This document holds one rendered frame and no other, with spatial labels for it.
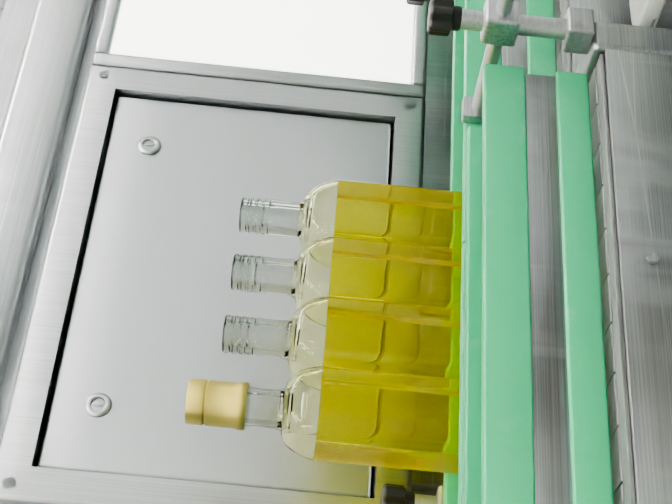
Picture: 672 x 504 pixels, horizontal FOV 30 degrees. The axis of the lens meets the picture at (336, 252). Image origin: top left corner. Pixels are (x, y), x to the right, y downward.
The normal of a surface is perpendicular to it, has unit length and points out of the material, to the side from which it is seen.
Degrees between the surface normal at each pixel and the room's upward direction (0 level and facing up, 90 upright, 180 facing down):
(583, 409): 90
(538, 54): 90
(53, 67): 90
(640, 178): 90
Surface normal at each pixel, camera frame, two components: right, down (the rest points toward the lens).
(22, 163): 0.07, -0.56
